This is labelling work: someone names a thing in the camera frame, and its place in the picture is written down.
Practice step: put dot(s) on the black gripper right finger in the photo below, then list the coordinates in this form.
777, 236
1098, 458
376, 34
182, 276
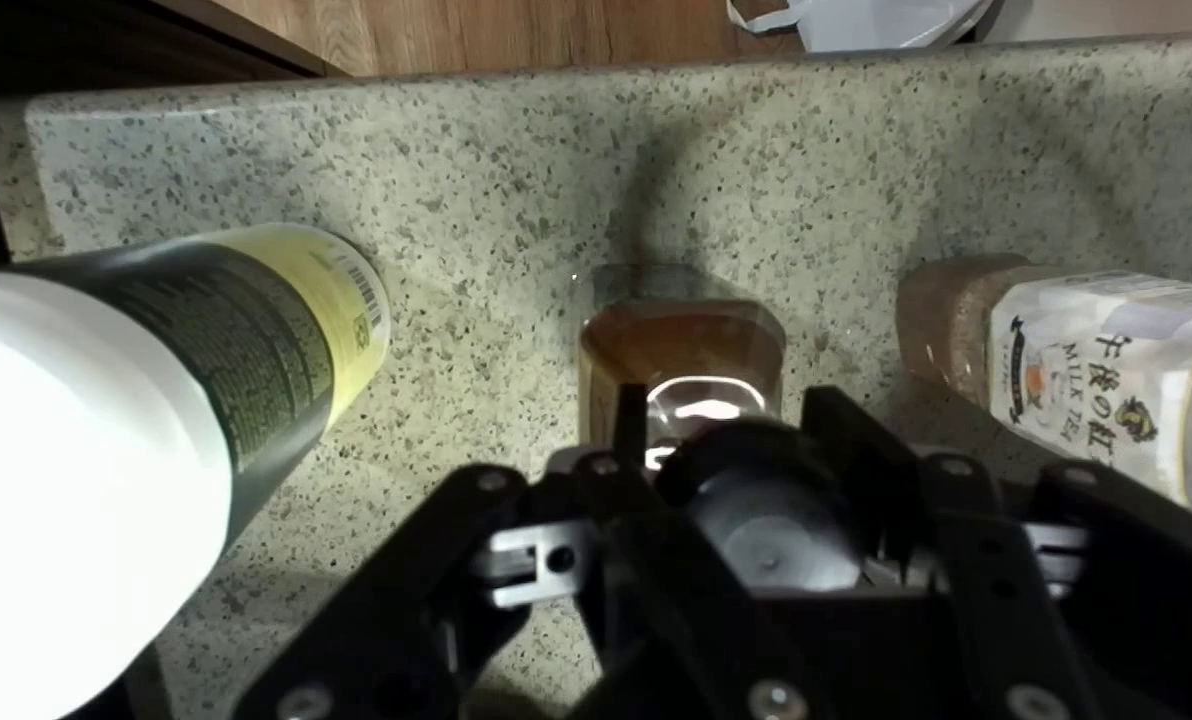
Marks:
1009, 636

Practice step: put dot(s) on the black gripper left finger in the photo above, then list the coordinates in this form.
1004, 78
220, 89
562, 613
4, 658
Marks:
414, 627

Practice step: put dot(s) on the clear plastic bottle white cap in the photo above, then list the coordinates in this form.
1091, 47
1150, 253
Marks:
1091, 367

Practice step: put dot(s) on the brown square oil bottle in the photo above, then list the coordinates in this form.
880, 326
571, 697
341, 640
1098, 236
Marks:
690, 342

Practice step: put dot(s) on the green yellow canister white lid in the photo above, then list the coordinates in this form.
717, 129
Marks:
150, 402

